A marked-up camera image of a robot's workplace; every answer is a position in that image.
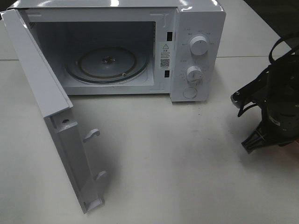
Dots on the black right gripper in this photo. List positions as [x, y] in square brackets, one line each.
[276, 92]

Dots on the round door release button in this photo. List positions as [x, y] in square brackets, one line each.
[190, 92]

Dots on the white timer knob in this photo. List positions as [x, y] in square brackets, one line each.
[194, 74]

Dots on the upper white power knob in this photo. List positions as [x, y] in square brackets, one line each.
[199, 45]

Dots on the white microwave oven body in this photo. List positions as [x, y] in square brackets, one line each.
[161, 28]

